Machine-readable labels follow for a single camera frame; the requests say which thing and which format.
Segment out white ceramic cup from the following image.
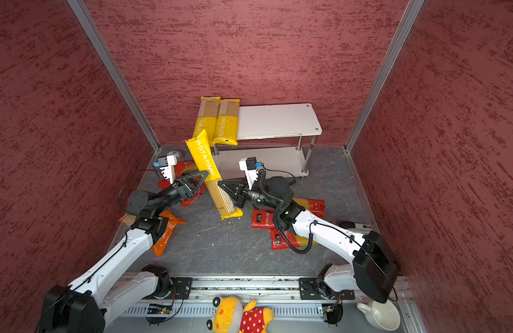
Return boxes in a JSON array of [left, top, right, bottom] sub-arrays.
[[356, 301, 401, 332]]

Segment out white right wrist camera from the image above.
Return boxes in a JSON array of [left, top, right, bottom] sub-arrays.
[[239, 157, 263, 190]]

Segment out orange macaroni bag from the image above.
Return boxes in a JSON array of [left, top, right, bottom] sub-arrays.
[[118, 209, 188, 258]]

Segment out red macaroni bag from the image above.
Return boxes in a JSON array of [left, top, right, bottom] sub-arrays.
[[173, 162, 208, 208]]

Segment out yellow plush toy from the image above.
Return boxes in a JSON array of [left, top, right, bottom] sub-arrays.
[[206, 296, 275, 333]]

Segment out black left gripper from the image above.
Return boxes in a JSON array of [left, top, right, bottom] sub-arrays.
[[153, 165, 209, 215]]

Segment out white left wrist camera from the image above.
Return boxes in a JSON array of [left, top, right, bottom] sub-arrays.
[[153, 154, 177, 184]]

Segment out red spaghetti bag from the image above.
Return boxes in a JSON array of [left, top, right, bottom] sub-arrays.
[[293, 198, 326, 218], [251, 209, 275, 230], [270, 229, 309, 251]]

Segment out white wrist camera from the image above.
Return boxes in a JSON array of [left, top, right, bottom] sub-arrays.
[[239, 157, 263, 190], [153, 154, 177, 184]]

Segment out aluminium corner post right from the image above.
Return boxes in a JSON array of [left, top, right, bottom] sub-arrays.
[[345, 0, 424, 155]]

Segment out aluminium corner post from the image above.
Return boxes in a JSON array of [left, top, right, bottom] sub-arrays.
[[345, 0, 424, 155], [67, 0, 161, 152]]

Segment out aluminium corner post left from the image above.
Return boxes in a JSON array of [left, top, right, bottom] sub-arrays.
[[67, 0, 161, 152]]

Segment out red spaghetti bag front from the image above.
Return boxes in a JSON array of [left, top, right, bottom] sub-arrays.
[[270, 229, 309, 251]]

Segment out white two-tier shelf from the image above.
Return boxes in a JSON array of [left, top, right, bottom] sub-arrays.
[[213, 104, 323, 180]]

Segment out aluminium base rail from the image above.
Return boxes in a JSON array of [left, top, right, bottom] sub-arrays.
[[56, 273, 428, 333]]

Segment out yellow spaghetti bag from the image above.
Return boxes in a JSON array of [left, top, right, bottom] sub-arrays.
[[193, 97, 220, 144], [212, 99, 240, 146], [186, 130, 243, 220]]

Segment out red spaghetti bag back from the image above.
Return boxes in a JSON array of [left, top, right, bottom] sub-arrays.
[[293, 198, 326, 218]]

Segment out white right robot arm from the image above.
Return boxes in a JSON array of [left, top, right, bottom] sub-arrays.
[[218, 177, 400, 303]]

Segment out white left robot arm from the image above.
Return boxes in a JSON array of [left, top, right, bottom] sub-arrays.
[[35, 170, 208, 332]]

